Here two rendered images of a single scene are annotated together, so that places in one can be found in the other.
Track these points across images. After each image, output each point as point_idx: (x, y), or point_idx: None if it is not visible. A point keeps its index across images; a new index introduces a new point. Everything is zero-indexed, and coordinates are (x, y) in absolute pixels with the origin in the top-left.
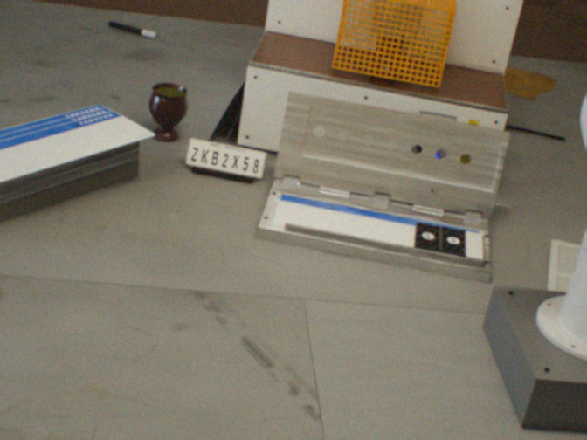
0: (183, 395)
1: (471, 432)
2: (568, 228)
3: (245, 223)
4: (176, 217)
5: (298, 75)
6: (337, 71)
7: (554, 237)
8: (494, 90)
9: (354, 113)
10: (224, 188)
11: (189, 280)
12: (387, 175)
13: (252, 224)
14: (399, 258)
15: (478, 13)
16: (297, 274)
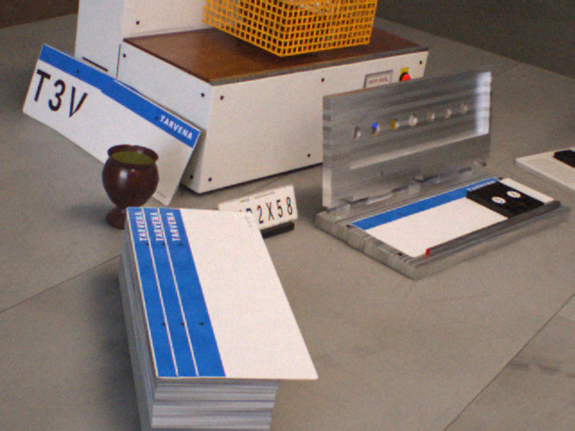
0: None
1: None
2: (490, 145)
3: (377, 272)
4: (336, 303)
5: (262, 78)
6: (273, 59)
7: (502, 157)
8: (375, 30)
9: (381, 97)
10: (288, 247)
11: (484, 358)
12: (418, 155)
13: (384, 269)
14: (517, 233)
15: None
16: (505, 294)
